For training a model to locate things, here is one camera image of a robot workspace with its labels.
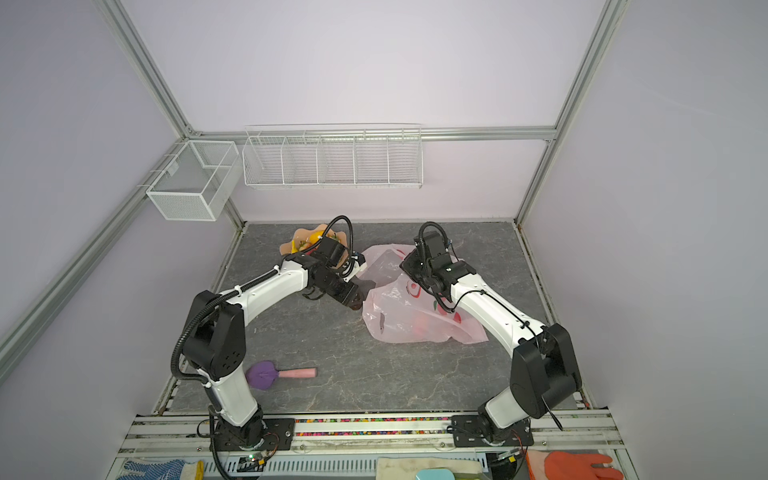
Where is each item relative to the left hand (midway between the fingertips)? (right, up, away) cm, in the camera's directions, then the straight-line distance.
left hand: (356, 298), depth 89 cm
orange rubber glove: (+50, -34, -22) cm, 65 cm away
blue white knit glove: (-43, -37, -20) cm, 60 cm away
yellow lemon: (-17, +20, +20) cm, 33 cm away
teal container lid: (+21, -37, -21) cm, 48 cm away
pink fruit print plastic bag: (+14, -2, -10) cm, 17 cm away
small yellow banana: (-24, +16, +15) cm, 33 cm away
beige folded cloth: (+15, -36, -20) cm, 44 cm away
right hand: (+14, +10, -4) cm, 18 cm away
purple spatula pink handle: (-24, -19, -8) cm, 32 cm away
